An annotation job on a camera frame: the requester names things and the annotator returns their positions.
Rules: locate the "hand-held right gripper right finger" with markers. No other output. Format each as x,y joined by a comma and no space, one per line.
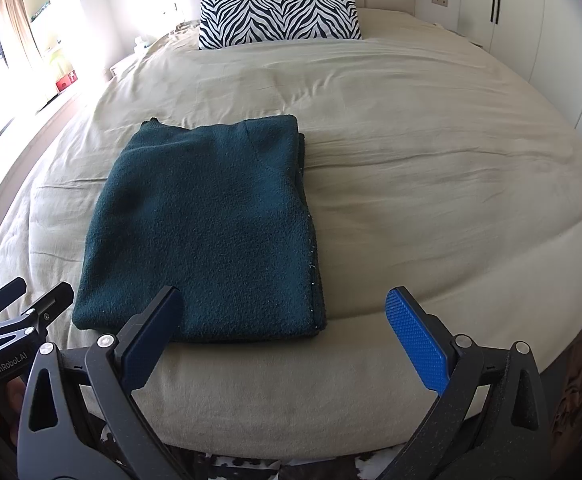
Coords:
418,340

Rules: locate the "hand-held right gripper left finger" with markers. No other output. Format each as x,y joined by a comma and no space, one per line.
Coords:
151,340

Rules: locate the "teal knit sweater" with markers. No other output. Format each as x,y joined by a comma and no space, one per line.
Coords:
196,220

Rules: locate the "cowhide rug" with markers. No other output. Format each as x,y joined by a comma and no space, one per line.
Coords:
251,470

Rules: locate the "beige bed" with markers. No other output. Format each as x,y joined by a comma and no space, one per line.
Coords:
421,160

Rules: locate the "red box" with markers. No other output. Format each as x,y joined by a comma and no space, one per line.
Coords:
67,81

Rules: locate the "beige curtain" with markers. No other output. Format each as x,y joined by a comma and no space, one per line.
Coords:
11,10

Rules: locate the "white wardrobe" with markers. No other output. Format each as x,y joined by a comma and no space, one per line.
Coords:
536,20

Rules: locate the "zebra print pillow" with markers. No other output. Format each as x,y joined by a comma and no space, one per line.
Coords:
281,17

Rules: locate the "wall socket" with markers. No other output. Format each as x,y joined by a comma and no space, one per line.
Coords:
439,1

